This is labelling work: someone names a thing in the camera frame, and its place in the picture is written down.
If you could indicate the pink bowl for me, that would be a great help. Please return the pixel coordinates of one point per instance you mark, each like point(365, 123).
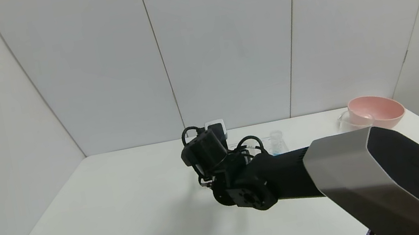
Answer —
point(381, 111)

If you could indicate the clear plastic test tube rack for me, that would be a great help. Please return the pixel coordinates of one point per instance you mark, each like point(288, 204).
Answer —
point(265, 145)

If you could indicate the clear glass beaker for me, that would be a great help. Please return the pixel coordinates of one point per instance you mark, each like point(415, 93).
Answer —
point(348, 124)

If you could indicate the test tube with blue pigment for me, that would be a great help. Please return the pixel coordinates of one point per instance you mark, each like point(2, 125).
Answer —
point(277, 142)

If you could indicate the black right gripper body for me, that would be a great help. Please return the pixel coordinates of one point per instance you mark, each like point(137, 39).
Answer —
point(206, 150)

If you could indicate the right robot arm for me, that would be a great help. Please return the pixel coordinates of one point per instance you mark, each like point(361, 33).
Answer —
point(397, 179)

